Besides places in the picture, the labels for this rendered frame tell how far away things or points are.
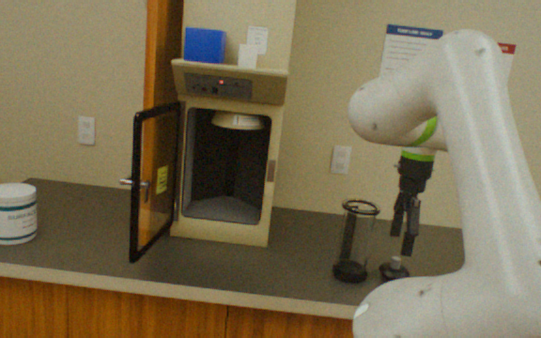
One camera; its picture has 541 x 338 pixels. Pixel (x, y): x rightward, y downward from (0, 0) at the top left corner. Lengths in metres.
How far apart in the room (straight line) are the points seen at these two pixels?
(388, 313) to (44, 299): 1.04
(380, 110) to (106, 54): 1.32
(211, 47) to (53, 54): 0.89
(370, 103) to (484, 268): 0.37
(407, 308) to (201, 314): 0.79
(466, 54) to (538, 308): 0.39
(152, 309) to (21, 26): 1.24
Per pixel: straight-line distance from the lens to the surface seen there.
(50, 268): 1.37
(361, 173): 1.91
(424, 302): 0.64
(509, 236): 0.62
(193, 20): 1.40
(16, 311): 1.52
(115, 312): 1.40
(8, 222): 1.50
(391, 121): 0.85
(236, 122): 1.42
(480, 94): 0.75
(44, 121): 2.08
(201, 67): 1.29
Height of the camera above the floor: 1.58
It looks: 15 degrees down
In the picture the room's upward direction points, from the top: 6 degrees clockwise
